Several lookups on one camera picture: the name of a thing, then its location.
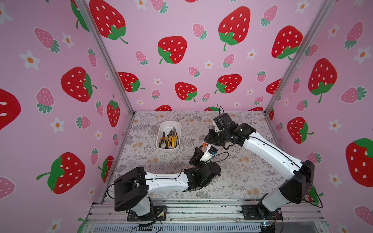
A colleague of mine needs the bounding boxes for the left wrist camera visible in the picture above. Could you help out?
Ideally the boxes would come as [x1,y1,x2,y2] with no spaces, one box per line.
[200,145,218,163]

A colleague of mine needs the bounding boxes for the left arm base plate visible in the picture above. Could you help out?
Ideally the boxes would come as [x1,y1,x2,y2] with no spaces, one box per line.
[127,205,167,222]

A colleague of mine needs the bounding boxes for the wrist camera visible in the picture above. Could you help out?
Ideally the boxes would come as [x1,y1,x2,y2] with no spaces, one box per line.
[200,145,218,163]
[213,113,237,132]

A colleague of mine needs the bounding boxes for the aluminium corner post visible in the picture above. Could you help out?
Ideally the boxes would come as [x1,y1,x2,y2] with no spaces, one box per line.
[76,0,135,115]
[264,0,336,115]

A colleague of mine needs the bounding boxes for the yellow black pliers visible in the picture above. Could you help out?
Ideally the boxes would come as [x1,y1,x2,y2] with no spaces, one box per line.
[168,127,179,149]

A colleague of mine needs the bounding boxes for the left aluminium corner post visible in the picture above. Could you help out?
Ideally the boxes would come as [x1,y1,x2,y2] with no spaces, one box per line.
[76,0,135,115]

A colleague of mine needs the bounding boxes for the aluminium rail frame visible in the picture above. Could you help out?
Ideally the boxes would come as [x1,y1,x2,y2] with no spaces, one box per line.
[82,199,331,233]

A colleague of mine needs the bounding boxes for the right aluminium corner post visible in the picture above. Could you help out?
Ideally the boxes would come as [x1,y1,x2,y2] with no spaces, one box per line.
[264,0,336,115]

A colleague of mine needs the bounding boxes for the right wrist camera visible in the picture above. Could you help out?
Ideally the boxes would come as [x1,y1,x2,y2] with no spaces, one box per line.
[213,113,237,132]

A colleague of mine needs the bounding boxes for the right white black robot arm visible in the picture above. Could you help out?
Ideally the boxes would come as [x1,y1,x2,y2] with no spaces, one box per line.
[205,123,315,218]

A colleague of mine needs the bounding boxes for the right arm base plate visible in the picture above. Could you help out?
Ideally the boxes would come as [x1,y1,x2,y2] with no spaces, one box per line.
[240,205,283,221]

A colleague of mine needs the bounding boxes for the white plastic storage box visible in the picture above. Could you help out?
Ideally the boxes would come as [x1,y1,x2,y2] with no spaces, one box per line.
[155,121,182,152]

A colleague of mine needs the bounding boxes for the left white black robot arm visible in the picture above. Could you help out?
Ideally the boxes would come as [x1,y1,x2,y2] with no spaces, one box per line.
[113,145,221,216]

